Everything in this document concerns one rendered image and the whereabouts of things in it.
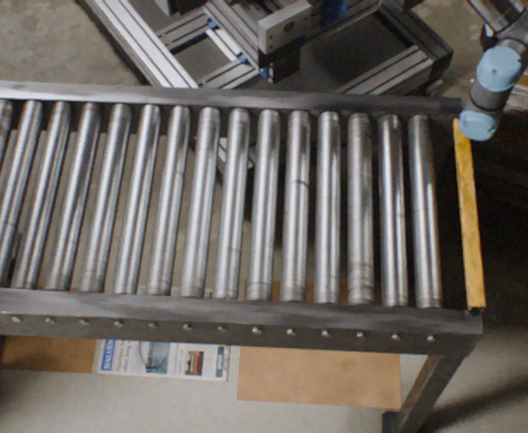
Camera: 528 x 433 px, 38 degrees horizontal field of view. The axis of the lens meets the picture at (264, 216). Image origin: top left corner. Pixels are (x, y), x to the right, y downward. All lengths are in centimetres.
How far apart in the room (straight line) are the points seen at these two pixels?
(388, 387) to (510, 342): 39
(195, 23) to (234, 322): 142
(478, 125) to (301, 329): 54
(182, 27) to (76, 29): 53
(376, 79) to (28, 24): 133
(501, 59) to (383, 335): 56
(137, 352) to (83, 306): 82
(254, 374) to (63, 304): 88
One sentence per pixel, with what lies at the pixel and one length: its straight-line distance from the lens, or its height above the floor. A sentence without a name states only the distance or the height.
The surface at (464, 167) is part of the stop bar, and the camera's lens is 163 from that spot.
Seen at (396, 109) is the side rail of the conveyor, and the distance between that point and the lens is 171.
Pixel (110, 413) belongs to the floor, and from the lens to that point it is 227.
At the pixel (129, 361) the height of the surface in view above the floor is 1.
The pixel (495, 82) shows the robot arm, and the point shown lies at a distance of 153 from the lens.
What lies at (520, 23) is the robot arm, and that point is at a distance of 162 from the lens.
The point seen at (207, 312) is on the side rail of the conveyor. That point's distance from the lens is 146.
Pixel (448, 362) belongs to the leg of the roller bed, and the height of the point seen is 64.
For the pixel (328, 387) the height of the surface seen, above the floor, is 0.
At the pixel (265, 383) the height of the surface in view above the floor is 0.
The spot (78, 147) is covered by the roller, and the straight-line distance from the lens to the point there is 168.
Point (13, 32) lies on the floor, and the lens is 308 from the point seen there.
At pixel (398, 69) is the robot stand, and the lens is 254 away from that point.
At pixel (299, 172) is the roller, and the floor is 80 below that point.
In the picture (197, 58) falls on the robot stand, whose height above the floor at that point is 21.
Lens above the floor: 214
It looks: 60 degrees down
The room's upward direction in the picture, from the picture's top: 1 degrees counter-clockwise
